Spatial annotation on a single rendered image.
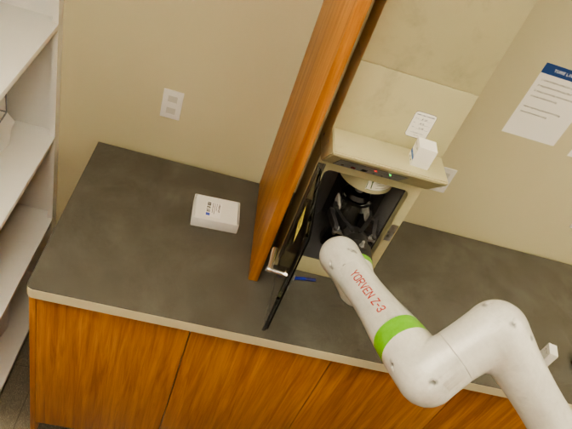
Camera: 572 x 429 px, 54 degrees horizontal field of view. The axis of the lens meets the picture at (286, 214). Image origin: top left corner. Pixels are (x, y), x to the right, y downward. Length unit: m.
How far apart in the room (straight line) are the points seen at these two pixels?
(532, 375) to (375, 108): 0.74
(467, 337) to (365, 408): 0.97
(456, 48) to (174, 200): 1.06
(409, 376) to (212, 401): 1.06
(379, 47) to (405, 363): 0.73
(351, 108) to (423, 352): 0.67
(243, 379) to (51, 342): 0.62
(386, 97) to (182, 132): 0.88
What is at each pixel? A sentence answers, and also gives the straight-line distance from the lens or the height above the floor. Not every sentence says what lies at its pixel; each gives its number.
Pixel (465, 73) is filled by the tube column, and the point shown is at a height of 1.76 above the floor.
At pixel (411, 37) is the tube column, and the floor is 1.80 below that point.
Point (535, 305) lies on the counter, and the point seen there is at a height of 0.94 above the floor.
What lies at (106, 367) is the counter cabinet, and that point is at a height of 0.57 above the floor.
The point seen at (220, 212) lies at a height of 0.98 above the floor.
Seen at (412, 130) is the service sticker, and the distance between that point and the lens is 1.55.
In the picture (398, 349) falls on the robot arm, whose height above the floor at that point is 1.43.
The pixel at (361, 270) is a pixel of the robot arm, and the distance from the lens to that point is 1.36.
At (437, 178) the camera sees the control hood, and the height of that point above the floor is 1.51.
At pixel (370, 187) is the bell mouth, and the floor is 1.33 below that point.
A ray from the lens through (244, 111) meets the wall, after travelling 2.01.
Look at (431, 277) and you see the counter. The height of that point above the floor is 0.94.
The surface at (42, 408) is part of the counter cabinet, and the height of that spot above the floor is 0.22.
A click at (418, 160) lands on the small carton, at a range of 1.51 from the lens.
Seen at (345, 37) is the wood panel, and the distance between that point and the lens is 1.30.
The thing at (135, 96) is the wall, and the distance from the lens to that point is 2.06.
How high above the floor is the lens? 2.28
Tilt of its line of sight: 40 degrees down
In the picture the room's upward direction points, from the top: 22 degrees clockwise
